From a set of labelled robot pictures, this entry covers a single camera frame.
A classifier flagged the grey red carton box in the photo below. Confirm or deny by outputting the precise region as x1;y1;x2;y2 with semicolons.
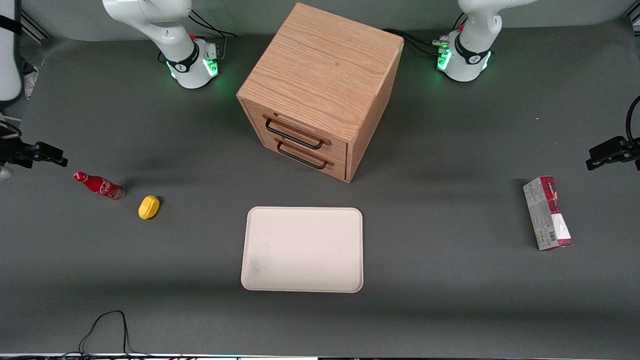
522;175;574;252

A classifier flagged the black arm base cable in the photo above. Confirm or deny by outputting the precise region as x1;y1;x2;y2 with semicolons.
188;8;239;62
382;28;452;58

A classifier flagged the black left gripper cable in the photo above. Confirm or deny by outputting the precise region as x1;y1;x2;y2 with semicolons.
625;95;640;145

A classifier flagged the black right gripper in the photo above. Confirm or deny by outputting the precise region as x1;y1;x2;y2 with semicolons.
0;136;69;169

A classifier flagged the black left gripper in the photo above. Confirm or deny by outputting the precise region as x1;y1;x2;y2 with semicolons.
586;136;640;172

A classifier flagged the thin black looped cable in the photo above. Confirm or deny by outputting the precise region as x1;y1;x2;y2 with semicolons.
59;310;151;359

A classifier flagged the beige plastic tray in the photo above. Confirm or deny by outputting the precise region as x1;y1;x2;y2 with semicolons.
240;206;364;294

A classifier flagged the wooden drawer cabinet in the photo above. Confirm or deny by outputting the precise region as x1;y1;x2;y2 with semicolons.
236;2;405;184

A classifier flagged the black right arm base cable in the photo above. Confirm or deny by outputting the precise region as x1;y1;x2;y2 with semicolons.
188;8;239;62

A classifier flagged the aluminium frame rail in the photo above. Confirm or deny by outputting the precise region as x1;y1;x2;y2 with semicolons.
19;9;52;43

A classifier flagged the black metal drawer handle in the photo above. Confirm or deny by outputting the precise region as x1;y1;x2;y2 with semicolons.
274;138;335;170
263;114;332;151

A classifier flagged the red coke bottle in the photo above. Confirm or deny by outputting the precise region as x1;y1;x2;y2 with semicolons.
73;171;126;201

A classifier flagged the black left arm base cable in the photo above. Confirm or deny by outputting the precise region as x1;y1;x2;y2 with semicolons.
382;28;452;58

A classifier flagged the wooden drawer front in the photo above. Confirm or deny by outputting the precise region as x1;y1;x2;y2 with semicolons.
244;102;349;162
260;136;348;182

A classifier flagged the yellow toy lemon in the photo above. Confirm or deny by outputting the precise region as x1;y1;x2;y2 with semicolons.
138;195;161;221

